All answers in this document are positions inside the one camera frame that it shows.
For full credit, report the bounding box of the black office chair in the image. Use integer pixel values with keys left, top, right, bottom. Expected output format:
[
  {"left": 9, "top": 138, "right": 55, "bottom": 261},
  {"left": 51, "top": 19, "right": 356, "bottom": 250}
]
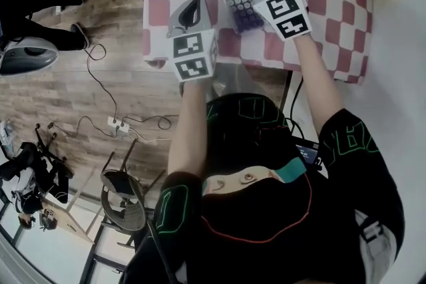
[{"left": 0, "top": 122, "right": 76, "bottom": 230}]

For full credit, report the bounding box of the black floor cable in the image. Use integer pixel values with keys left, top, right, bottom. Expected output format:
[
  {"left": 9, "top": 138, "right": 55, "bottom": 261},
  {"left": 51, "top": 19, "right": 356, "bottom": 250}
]
[{"left": 85, "top": 43, "right": 119, "bottom": 122}]

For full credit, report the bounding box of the white grey bag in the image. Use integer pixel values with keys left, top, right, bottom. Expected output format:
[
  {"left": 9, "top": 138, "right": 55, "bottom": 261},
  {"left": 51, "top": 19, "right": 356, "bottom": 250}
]
[{"left": 354, "top": 209, "right": 399, "bottom": 280}]

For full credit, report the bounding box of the wooden side table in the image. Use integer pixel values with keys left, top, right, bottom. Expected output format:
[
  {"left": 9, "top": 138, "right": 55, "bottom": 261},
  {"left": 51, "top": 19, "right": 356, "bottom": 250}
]
[{"left": 43, "top": 199, "right": 97, "bottom": 243}]

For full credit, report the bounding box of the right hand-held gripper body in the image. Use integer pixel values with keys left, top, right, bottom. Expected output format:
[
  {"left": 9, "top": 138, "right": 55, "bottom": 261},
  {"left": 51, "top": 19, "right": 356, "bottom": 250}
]
[{"left": 241, "top": 0, "right": 313, "bottom": 42}]

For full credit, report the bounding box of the grey white machine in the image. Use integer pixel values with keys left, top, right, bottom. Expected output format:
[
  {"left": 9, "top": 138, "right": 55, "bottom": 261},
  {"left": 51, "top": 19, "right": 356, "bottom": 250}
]
[{"left": 0, "top": 37, "right": 60, "bottom": 76}]

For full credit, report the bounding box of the black screen device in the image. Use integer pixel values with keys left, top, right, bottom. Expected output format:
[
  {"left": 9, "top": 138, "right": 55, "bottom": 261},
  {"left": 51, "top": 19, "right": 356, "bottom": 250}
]
[{"left": 295, "top": 141, "right": 323, "bottom": 170}]

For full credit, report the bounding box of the person's right forearm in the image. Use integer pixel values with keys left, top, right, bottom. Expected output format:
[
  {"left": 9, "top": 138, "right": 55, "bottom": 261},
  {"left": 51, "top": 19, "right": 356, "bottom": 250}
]
[{"left": 292, "top": 35, "right": 345, "bottom": 136}]

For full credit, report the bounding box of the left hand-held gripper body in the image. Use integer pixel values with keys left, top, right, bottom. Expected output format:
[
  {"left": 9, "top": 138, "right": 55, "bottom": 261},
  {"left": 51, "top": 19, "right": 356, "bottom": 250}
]
[{"left": 166, "top": 0, "right": 220, "bottom": 83}]

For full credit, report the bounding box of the person's black clothing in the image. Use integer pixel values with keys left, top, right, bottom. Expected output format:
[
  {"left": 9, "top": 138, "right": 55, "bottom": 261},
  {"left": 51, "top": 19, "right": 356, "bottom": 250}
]
[{"left": 119, "top": 92, "right": 407, "bottom": 284}]

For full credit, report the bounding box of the person's left forearm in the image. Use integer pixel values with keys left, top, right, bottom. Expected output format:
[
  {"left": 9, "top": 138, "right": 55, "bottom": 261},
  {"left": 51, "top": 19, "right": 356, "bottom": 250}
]
[{"left": 167, "top": 76, "right": 217, "bottom": 181}]

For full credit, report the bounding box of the red white checkered tablecloth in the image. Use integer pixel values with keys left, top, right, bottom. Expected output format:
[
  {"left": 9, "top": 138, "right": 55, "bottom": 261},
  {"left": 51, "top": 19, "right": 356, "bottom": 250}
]
[{"left": 142, "top": 0, "right": 374, "bottom": 86}]

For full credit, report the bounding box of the white power strip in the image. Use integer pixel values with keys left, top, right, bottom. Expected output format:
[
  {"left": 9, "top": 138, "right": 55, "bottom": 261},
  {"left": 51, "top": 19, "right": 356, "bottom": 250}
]
[{"left": 106, "top": 116, "right": 130, "bottom": 136}]

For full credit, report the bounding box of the dark wicker chair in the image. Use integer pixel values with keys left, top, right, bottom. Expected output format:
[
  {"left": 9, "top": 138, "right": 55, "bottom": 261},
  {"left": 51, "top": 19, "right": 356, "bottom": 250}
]
[{"left": 99, "top": 139, "right": 167, "bottom": 250}]

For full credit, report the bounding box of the grey calculator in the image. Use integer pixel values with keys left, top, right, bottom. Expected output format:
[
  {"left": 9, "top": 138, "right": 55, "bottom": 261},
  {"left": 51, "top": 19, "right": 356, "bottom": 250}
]
[{"left": 222, "top": 0, "right": 267, "bottom": 36}]

